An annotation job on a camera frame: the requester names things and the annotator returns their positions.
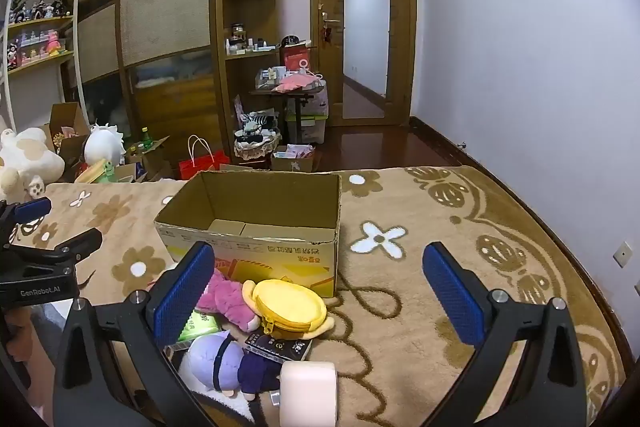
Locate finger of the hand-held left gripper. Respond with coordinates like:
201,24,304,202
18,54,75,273
0,197,53,250
10,228,103,266

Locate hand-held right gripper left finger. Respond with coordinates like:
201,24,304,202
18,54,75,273
52,241,221,427

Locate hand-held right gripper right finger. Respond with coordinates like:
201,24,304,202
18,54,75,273
422,242,588,427

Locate green tissue pack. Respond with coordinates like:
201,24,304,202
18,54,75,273
177,309,223,343

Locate pink plush toy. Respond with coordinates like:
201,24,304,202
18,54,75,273
195,268,261,328

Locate purple-haired plush doll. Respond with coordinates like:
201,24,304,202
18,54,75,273
177,331,283,408

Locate printed cardboard box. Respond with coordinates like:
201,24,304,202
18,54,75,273
154,171,342,299

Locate black packet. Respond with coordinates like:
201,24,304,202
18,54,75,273
244,332,313,364

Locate yellow plush pouch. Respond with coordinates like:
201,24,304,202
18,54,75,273
242,278,337,340

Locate cream white block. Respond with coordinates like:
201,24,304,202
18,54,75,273
279,361,338,427

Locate person's leg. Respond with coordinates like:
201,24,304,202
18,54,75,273
27,299,73,360

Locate large white plush toy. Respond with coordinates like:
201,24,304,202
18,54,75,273
0,127,66,202

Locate beige flower-pattern blanket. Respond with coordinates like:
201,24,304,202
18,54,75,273
0,164,628,427

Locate white-haired plush head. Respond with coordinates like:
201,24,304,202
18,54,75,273
84,123,126,165

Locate open brown cardboard box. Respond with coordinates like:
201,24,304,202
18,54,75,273
44,102,91,168

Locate cardboard box with flaps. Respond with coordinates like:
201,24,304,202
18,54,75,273
125,136,171,180

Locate red gift bag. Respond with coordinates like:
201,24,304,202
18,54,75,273
179,136,231,180

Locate wicker basket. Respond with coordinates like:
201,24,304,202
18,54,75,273
234,134,281,162

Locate small box of packets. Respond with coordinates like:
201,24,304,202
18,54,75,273
271,146,316,172

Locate striped plush toy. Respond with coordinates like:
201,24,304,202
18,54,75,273
237,111,278,140

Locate row of dark figurines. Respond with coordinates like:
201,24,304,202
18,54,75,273
5,0,71,25

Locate clear storage bin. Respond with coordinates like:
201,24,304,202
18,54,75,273
285,82,330,144

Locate small dark table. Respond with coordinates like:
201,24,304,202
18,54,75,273
249,84,326,145

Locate wooden wardrobe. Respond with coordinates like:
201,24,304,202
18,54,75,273
62,0,226,158

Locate pink cloth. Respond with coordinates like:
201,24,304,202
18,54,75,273
271,74,323,94

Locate cluster of small bottles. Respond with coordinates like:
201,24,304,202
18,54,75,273
225,24,278,56

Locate red paper bag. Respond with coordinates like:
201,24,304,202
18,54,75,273
280,46,311,72

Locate tall door mirror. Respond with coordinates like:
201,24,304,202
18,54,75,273
342,0,390,120

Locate wooden corner shelf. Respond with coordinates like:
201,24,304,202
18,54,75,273
215,0,281,158

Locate metal door handle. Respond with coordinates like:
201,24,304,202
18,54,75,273
320,9,342,34

